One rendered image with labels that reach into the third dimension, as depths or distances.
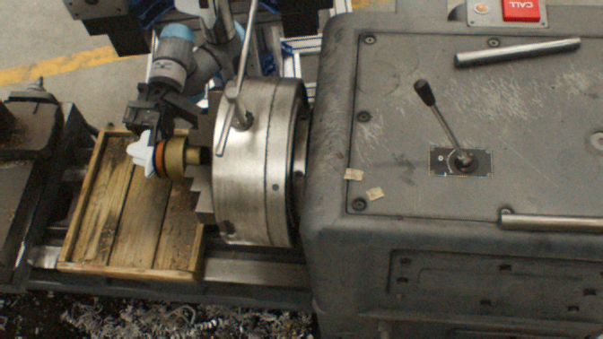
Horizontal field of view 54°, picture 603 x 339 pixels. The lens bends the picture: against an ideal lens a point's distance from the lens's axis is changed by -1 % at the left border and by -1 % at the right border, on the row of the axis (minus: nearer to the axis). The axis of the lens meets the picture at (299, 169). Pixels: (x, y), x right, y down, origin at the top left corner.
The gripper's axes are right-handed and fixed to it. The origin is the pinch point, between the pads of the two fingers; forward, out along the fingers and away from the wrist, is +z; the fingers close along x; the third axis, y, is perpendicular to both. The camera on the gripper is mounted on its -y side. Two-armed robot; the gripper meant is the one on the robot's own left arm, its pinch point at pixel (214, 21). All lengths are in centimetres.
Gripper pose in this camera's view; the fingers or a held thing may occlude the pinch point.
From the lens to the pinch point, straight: 101.3
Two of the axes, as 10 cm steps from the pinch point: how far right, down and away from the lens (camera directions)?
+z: 0.5, 7.6, 6.5
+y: -9.9, -0.5, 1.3
